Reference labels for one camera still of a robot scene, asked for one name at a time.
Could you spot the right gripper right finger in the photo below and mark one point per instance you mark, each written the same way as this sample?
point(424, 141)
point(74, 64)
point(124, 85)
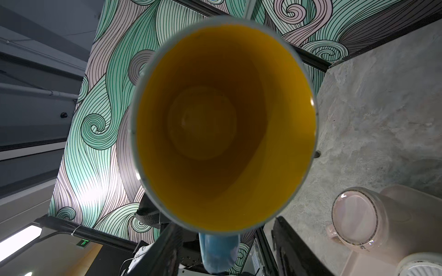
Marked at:
point(293, 256)

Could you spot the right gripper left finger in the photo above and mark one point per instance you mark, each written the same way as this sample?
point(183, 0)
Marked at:
point(163, 257)

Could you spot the pink iridescent mug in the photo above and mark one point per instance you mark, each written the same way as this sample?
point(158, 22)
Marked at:
point(388, 226)

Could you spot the blue mug yellow inside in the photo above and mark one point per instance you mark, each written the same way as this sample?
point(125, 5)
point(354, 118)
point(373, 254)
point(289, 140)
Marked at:
point(223, 131)

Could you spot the white ribbed-bottom mug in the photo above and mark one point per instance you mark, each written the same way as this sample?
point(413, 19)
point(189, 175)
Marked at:
point(420, 264)

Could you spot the pink silicone tray mat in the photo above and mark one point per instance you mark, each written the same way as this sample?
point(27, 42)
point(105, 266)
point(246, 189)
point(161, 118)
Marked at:
point(364, 265)

